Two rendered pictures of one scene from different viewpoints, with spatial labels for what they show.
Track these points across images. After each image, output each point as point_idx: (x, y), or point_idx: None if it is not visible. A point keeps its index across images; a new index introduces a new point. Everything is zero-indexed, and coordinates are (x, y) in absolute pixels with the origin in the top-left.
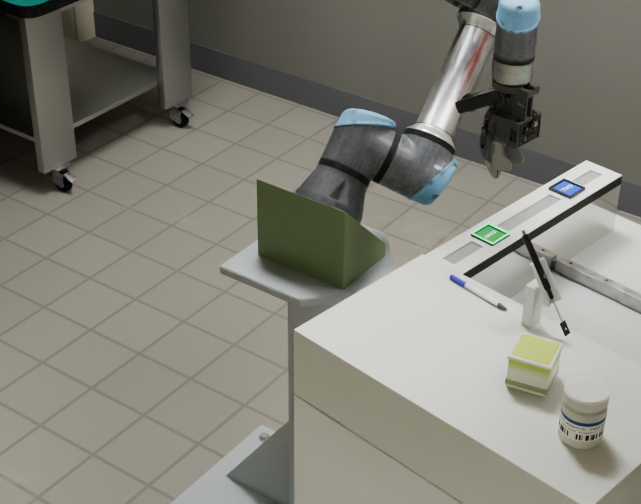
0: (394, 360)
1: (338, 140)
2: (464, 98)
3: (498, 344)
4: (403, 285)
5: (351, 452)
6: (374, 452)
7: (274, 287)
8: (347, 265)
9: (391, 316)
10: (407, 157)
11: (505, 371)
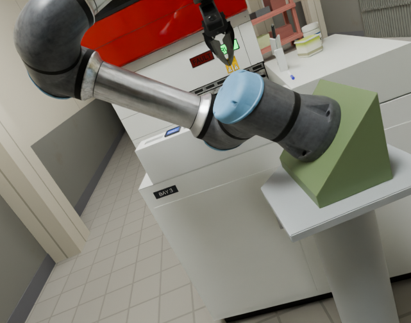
0: (362, 45)
1: (274, 82)
2: (216, 15)
3: (307, 61)
4: (322, 72)
5: None
6: None
7: (394, 147)
8: None
9: (345, 59)
10: None
11: (317, 54)
